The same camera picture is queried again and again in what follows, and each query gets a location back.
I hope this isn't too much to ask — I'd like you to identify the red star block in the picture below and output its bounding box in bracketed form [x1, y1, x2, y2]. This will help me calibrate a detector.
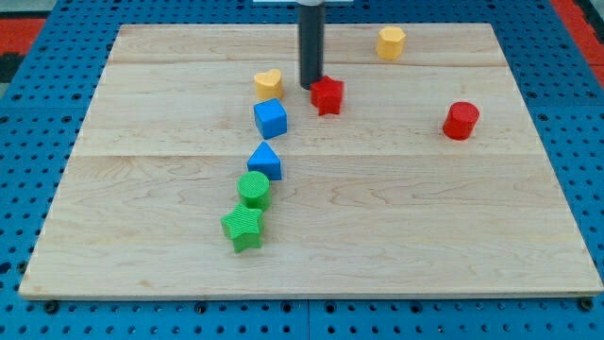
[310, 76, 344, 116]

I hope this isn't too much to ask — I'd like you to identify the green star block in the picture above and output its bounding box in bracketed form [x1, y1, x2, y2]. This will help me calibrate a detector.
[221, 203, 264, 253]

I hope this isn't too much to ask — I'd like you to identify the blue triangle block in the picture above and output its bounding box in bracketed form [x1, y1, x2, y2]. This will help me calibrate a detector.
[246, 142, 282, 180]

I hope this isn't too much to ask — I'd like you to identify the green cylinder block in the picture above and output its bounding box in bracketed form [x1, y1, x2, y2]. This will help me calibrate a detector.
[237, 171, 272, 211]

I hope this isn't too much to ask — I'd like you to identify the blue cube block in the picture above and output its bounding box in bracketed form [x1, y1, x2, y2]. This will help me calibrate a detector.
[253, 98, 288, 140]

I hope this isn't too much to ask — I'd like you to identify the yellow heart block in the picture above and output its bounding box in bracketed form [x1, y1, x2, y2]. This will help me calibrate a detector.
[254, 69, 283, 101]

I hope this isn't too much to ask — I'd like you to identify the wooden board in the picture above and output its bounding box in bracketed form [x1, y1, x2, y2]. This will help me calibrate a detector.
[20, 24, 603, 300]

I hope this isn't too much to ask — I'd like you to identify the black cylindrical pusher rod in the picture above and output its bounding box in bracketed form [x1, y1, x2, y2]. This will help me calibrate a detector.
[297, 0, 326, 90]

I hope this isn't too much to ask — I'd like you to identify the yellow hexagon block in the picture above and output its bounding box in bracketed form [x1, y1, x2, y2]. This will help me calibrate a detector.
[376, 25, 407, 60]

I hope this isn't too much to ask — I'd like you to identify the red cylinder block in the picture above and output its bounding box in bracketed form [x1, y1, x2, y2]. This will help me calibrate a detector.
[442, 101, 480, 141]

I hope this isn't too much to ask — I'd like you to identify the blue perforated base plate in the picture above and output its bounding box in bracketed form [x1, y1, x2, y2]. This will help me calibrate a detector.
[1, 0, 603, 339]

